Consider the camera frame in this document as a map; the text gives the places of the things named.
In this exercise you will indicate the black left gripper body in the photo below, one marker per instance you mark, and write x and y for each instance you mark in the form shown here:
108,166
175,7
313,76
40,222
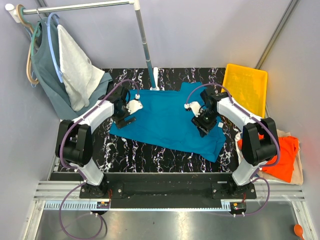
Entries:
119,117

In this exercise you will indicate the orange rubber bulb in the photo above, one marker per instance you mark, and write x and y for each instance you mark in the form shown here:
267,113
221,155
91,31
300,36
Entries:
298,230

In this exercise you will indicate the orange folded t-shirt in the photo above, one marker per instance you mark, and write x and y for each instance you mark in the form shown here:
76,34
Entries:
285,160

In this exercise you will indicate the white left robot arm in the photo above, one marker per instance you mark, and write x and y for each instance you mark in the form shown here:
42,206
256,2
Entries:
74,145

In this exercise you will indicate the blue t-shirt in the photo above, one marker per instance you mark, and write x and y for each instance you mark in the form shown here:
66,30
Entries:
163,121

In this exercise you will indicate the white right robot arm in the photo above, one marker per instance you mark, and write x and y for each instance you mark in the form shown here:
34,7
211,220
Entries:
259,135

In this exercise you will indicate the aluminium corner rail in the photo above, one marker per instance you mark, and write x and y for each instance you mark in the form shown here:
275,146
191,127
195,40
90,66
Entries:
277,32

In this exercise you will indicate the white hanging shirt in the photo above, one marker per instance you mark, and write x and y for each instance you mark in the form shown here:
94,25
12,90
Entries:
80,76

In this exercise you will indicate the beige folded t-shirt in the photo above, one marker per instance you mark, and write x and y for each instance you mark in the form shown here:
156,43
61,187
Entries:
297,172

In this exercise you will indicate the light blue hanger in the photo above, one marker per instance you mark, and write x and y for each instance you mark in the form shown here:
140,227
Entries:
50,43

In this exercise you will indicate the metal clothes rack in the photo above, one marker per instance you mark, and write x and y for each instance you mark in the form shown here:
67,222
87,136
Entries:
152,71

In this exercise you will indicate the yellow plastic bin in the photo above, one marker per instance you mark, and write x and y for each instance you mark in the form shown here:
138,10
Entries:
248,86

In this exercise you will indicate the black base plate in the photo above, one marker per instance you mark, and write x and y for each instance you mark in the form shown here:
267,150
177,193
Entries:
168,191

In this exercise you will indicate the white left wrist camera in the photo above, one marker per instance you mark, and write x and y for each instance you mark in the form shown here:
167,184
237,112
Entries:
134,105

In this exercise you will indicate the white folded t-shirt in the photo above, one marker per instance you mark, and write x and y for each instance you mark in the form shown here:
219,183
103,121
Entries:
237,139

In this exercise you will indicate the wooden hanger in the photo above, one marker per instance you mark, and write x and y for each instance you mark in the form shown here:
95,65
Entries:
30,29

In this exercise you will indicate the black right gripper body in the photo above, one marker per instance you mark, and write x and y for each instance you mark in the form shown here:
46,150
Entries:
205,121

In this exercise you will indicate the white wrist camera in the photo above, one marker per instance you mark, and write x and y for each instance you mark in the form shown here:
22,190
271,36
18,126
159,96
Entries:
134,105
195,107

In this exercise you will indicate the green hanger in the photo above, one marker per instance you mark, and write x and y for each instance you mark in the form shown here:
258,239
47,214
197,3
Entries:
36,38

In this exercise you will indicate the grey-green hanging shirt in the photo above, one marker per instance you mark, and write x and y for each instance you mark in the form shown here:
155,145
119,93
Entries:
45,72

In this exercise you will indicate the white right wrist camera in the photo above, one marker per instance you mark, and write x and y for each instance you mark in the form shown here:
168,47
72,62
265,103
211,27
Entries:
195,107

